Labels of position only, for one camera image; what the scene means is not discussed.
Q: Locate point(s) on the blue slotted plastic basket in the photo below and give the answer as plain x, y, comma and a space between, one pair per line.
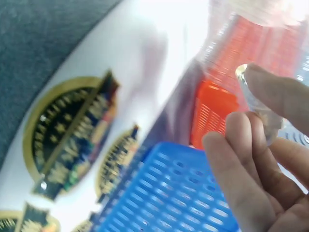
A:
164, 191

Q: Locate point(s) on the orange slotted plastic basket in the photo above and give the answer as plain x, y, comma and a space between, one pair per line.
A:
212, 113

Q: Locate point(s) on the person's right hand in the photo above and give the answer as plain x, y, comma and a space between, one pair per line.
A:
270, 193

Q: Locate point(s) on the small clear plastic wrapper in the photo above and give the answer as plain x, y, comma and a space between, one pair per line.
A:
256, 105

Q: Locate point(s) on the clear plastic container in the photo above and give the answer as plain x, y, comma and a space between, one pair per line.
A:
243, 14

